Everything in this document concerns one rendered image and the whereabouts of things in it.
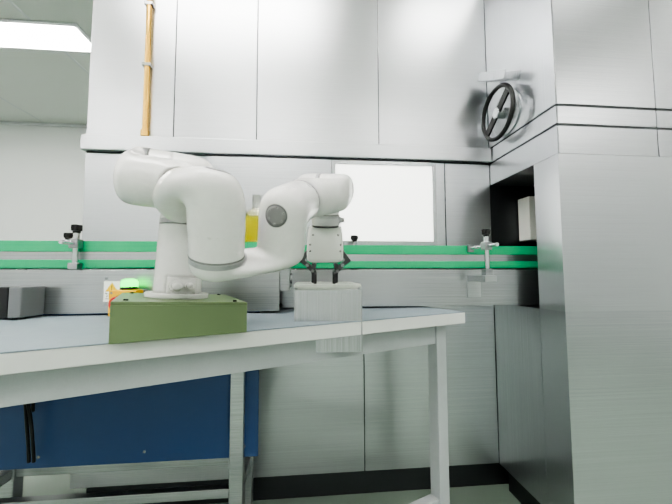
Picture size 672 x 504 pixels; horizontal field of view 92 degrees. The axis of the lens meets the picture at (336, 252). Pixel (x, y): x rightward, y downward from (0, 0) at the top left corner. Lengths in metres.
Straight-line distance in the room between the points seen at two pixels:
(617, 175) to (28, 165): 5.57
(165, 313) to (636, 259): 1.32
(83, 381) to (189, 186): 0.43
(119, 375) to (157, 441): 0.47
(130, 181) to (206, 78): 0.95
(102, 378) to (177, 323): 0.17
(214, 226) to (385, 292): 0.75
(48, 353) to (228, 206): 0.39
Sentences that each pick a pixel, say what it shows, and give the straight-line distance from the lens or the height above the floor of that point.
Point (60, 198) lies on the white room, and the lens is 5.28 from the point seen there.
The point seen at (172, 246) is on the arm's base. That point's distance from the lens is 0.75.
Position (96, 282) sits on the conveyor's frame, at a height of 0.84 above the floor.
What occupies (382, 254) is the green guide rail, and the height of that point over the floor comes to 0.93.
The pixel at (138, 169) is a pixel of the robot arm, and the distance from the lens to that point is 0.68.
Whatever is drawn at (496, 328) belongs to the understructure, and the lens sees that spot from 1.53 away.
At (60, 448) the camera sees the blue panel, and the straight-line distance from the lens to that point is 1.32.
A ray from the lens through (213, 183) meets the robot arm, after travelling 0.48.
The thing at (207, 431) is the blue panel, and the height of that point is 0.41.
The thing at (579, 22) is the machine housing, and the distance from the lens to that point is 1.51.
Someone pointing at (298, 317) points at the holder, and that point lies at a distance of 0.82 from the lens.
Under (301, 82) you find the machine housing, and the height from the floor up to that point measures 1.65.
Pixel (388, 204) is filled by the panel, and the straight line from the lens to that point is 1.35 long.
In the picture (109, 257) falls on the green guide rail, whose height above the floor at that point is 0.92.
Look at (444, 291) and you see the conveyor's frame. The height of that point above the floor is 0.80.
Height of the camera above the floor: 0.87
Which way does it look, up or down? 4 degrees up
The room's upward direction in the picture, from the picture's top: straight up
